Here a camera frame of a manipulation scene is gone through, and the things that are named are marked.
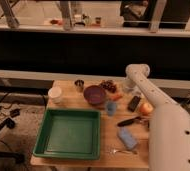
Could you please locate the black rectangular block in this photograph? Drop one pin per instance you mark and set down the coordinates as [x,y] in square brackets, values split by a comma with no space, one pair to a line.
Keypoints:
[132,105]

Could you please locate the purple bowl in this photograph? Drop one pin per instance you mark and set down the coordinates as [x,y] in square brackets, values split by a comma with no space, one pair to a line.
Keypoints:
[94,95]

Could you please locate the black handled tool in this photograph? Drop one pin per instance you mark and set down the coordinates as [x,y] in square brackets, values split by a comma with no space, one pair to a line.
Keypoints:
[128,121]

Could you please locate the white paper cup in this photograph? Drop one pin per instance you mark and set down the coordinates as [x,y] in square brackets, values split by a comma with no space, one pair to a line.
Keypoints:
[55,94]

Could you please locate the blue sponge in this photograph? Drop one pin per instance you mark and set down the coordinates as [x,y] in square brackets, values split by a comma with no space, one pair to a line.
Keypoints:
[126,137]

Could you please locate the dark grape bunch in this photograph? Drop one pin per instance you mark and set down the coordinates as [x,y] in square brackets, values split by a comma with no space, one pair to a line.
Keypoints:
[109,86]

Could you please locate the orange apple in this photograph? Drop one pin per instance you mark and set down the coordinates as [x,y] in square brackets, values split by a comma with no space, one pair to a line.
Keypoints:
[145,109]

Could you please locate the green plastic tray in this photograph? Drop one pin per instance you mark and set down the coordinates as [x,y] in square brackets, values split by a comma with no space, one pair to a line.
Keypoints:
[69,134]

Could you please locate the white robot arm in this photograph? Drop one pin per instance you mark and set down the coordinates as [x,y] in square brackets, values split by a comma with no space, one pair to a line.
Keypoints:
[169,131]

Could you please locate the small blue cup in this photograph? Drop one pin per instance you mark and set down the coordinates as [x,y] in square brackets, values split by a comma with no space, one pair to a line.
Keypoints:
[110,108]

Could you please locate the small metal cup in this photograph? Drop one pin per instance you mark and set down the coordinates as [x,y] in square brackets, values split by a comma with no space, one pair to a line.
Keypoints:
[79,84]

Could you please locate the metal fork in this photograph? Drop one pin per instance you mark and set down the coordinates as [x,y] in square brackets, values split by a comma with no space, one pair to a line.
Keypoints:
[114,151]

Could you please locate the orange pepper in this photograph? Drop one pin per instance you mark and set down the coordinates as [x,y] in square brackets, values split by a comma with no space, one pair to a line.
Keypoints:
[115,97]

